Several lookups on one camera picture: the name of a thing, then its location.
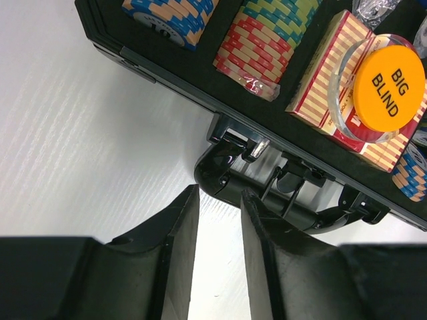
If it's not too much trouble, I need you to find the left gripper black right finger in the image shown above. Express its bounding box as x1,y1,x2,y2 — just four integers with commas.
241,189,426,319

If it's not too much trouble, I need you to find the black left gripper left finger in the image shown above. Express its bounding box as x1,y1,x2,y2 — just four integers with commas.
1,185,199,319

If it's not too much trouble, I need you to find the black poker set case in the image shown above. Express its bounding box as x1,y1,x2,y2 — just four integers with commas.
75,1,426,230

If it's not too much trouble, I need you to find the red playing card deck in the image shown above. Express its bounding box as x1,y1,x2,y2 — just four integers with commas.
286,10,426,172

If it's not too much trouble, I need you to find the orange big blind button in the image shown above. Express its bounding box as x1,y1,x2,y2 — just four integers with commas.
353,45,425,132

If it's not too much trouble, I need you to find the silver key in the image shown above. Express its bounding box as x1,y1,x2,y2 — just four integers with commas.
353,0,421,33

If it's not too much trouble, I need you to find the red yellow chip stack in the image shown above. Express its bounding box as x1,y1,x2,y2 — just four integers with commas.
213,13,294,101

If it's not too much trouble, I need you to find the blue orange chip stack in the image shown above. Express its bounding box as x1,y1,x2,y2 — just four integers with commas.
121,0,219,51

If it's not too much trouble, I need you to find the green yellow chip stack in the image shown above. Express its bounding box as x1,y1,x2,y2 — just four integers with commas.
239,0,321,50

